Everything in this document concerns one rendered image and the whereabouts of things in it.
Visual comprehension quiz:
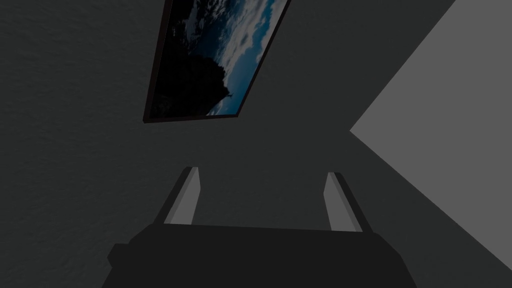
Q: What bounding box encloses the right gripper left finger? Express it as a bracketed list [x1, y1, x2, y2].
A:
[153, 166, 201, 226]

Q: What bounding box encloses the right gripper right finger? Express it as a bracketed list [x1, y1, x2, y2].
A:
[323, 171, 374, 234]

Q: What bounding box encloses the framed sky and clouds picture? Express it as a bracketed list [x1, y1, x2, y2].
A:
[142, 0, 292, 124]

